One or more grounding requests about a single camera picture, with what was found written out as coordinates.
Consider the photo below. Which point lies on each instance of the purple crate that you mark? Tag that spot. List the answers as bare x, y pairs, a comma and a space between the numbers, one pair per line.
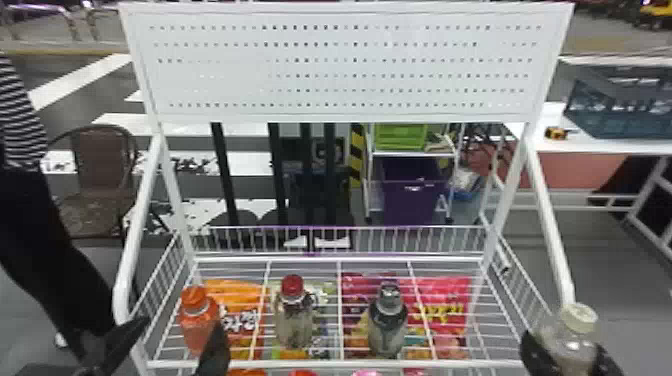
412, 197

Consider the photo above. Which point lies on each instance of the striped post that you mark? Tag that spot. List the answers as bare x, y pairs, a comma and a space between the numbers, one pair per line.
357, 152

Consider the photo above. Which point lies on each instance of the orange snack packet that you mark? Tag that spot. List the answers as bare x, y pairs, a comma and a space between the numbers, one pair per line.
239, 302

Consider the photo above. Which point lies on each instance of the brown bottle red cap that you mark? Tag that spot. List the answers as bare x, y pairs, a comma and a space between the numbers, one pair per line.
293, 320

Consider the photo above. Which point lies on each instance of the brown chair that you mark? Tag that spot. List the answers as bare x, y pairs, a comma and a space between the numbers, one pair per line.
100, 178

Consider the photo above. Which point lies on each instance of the orange bottle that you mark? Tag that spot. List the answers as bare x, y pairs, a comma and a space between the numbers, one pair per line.
197, 320

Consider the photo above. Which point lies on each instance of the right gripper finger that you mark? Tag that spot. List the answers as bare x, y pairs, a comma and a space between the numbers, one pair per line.
533, 356
609, 369

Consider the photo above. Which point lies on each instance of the white side table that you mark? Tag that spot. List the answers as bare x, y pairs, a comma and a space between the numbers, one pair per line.
588, 144

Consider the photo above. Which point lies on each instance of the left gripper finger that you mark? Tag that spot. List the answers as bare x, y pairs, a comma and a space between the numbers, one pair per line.
116, 344
216, 353

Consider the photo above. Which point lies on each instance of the clear bottle white cap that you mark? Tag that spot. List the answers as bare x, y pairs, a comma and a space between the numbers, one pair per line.
569, 341

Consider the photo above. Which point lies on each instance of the green basket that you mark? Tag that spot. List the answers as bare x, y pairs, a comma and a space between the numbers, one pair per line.
400, 137

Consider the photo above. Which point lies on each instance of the person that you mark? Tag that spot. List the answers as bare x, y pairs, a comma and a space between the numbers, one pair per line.
31, 236

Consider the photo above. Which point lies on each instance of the red snack packet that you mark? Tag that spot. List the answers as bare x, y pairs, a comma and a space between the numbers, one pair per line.
438, 310

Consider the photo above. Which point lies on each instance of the white shelf trolley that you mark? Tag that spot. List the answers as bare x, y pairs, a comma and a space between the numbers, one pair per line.
370, 173

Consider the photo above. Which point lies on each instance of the yellow tape measure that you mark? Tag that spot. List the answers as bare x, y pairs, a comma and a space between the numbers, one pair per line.
556, 133

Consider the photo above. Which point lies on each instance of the blue crate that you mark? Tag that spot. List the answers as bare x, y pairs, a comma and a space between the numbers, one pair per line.
619, 113

